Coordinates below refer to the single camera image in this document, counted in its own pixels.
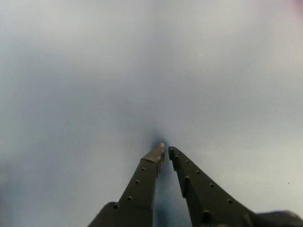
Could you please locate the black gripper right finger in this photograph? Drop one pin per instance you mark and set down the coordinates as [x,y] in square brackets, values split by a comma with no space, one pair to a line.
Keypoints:
[206,201]

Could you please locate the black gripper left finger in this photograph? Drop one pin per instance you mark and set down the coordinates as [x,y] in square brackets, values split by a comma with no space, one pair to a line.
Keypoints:
[135,194]

